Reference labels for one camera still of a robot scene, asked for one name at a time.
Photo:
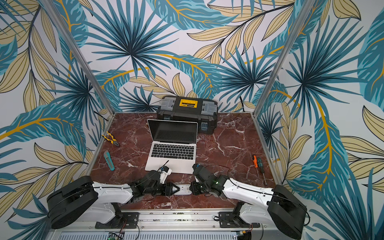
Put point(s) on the orange handled screwdriver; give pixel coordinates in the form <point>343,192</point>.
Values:
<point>255,161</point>

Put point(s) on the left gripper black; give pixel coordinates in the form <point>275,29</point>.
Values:
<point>168,190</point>

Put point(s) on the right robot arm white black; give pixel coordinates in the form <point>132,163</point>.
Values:
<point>271,206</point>

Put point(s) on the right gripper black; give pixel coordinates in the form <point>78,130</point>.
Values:
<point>197,186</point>

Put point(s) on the silver laptop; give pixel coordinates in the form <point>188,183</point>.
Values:
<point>174,145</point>

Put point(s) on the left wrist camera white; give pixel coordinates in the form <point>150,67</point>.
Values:
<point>164,172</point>

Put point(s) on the yellow handled pliers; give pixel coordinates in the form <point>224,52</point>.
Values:
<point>110,138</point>

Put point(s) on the white wireless mouse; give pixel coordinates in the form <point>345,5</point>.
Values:
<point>184,190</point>

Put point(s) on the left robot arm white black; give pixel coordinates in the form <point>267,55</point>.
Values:
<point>88,201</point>

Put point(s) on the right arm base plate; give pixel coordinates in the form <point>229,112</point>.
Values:
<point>230,220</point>

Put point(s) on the green handled screwdriver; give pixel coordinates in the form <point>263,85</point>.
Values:
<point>261,168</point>

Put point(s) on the aluminium front rail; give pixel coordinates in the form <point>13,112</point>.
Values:
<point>184,224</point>

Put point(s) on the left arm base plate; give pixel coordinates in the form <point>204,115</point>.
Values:
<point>127,219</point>

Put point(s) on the teal utility knife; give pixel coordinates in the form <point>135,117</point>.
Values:
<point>109,161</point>

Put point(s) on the black toolbox yellow handle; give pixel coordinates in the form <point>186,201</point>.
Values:
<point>202,111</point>

